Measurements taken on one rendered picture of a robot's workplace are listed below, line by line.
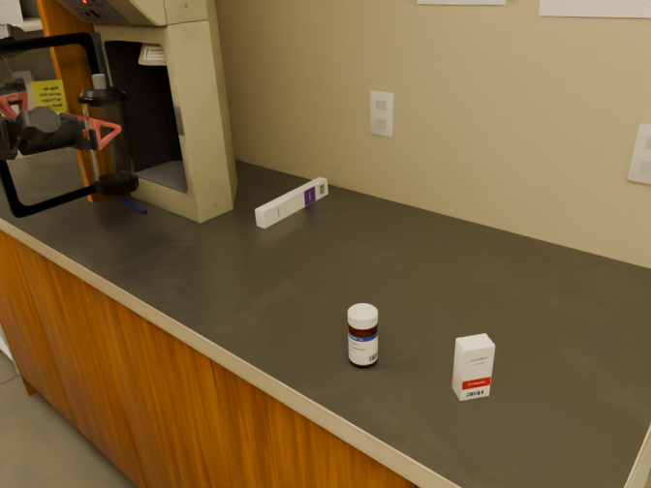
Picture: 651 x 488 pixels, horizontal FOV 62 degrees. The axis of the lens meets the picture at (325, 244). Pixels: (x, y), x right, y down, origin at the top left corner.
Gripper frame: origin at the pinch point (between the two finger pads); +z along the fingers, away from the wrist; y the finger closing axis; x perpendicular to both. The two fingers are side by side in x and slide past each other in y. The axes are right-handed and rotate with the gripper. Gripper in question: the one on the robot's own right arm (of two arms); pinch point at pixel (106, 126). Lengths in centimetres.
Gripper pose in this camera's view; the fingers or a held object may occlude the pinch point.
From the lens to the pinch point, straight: 138.9
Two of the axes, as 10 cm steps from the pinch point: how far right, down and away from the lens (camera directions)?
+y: -7.8, -2.5, 5.7
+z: 6.2, -3.2, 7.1
